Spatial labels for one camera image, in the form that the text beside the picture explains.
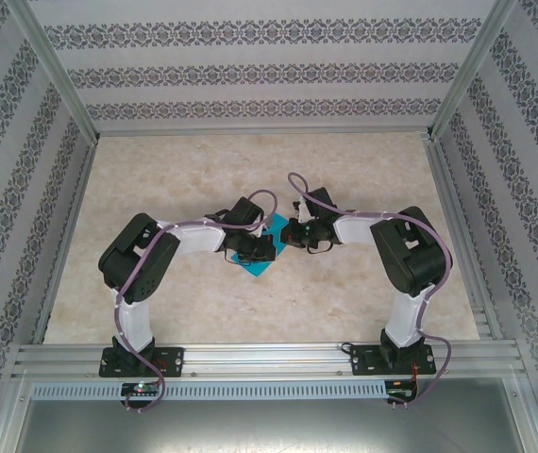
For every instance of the blue paper sheet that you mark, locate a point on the blue paper sheet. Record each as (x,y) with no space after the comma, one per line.
(256,270)

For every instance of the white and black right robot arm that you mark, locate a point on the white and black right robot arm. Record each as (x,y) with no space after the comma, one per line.
(403,321)

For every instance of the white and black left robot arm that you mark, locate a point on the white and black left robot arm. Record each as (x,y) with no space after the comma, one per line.
(134,325)

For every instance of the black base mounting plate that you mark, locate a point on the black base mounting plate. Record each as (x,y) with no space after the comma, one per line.
(363,361)
(172,361)

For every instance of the small circuit board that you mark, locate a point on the small circuit board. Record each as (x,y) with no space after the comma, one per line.
(141,388)
(398,390)

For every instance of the grey metal panel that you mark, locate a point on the grey metal panel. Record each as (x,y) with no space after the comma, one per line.
(269,429)

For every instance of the wide aluminium mounting rail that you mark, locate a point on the wide aluminium mounting rail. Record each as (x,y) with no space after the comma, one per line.
(259,361)

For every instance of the aluminium frame rail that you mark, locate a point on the aluminium frame rail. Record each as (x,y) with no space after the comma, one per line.
(68,236)
(259,130)
(460,236)

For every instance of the aluminium frame post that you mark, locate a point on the aluminium frame post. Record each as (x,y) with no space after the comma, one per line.
(7,415)
(471,66)
(528,415)
(56,66)

